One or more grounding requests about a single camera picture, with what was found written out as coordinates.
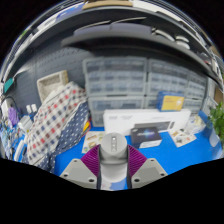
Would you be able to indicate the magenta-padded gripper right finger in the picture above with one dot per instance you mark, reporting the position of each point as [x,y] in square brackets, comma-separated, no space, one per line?
[151,170]

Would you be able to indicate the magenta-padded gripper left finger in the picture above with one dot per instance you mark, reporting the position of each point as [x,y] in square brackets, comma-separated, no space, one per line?
[75,171]

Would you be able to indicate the white woven basket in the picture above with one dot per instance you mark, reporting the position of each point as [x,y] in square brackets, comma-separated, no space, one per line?
[51,83]

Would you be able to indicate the light grey computer mouse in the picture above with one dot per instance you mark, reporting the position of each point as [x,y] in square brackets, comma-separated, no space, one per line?
[113,160]

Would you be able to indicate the purple cloth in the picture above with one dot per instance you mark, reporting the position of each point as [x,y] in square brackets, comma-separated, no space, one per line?
[13,116]

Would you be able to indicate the navy dotted cloth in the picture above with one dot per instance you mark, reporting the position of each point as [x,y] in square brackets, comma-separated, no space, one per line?
[71,130]

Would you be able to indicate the grey wall shelf unit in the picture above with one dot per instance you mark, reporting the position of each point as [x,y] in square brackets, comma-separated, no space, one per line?
[133,36]

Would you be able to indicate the white and blue glove box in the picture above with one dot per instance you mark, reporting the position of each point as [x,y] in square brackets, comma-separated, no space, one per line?
[196,124]

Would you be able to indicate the small black box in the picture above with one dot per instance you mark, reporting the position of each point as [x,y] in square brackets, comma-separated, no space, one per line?
[145,136]

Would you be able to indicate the white ribbed plant pot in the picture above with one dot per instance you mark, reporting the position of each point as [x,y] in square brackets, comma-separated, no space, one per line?
[215,137]

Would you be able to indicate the printed sticker sheet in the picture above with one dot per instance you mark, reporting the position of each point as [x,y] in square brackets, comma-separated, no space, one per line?
[182,137]
[91,140]

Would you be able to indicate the yellow and blue box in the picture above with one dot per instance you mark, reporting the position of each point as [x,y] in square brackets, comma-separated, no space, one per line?
[170,101]

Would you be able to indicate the red blue plaid cloth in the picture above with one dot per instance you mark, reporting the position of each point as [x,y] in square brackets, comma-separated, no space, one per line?
[53,123]

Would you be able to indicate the long white keyboard box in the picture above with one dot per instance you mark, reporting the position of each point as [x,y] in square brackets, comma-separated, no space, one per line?
[146,116]

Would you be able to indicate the small white appliance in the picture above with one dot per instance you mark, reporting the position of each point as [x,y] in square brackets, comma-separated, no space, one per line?
[25,123]

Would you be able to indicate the green leafy plant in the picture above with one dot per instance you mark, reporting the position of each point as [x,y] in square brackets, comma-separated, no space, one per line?
[218,116]

